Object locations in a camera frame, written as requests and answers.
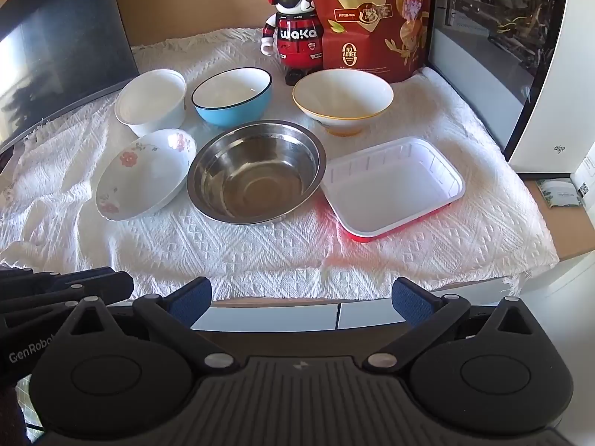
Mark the white floral plate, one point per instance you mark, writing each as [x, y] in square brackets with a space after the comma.
[139, 181]

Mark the cream bowl with yellow rim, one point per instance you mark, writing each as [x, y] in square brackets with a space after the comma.
[344, 97]

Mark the panda figurine in red suit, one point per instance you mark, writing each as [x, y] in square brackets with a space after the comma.
[297, 42]

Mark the white computer case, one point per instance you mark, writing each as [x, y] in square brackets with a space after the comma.
[558, 102]

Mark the white ridged bowl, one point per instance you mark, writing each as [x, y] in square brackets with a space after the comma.
[148, 102]

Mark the blue bowl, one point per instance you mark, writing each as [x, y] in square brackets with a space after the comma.
[232, 112]

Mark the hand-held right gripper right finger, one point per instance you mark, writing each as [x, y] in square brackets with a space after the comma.
[409, 298]

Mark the red snack bag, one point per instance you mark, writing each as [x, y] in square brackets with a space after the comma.
[367, 32]

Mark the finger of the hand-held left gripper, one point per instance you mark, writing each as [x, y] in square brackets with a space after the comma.
[107, 285]
[32, 317]

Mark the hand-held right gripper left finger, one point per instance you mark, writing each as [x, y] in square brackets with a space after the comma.
[191, 298]

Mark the black monitor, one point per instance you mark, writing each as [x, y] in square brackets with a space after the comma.
[56, 55]

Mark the small green and white packet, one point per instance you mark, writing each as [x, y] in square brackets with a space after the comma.
[560, 193]

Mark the white box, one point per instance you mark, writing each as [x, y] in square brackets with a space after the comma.
[586, 176]

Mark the white woven cloth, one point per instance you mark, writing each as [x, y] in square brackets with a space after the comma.
[279, 255]

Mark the stainless steel bowl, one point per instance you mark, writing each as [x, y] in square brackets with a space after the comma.
[255, 172]

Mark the white and red plastic tray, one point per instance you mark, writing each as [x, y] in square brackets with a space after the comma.
[390, 195]

